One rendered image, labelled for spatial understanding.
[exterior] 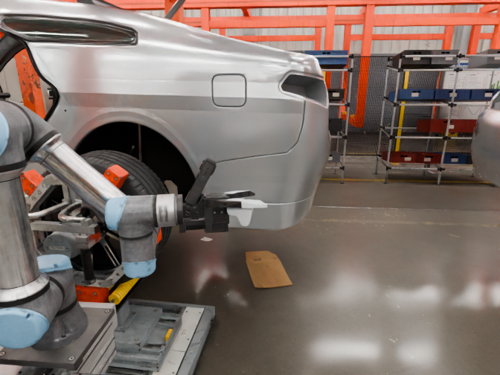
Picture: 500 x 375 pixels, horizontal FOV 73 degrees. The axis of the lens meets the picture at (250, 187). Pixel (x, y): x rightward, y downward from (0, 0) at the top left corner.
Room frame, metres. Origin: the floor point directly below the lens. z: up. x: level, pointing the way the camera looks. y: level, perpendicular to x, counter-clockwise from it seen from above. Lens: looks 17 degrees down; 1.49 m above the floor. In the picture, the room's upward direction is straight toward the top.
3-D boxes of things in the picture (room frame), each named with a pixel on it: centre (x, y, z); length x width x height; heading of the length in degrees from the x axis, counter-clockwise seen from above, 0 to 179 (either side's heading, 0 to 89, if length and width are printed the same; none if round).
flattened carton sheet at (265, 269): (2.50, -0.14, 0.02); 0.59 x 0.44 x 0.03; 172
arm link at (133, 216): (0.72, 0.27, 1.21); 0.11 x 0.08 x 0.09; 100
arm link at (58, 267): (0.80, 0.55, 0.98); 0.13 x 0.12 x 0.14; 10
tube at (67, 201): (1.31, 0.88, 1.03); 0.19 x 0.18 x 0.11; 172
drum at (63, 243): (1.35, 0.78, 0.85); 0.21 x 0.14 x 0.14; 172
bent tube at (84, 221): (1.29, 0.69, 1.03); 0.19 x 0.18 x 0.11; 172
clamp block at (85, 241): (1.19, 0.63, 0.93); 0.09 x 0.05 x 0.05; 172
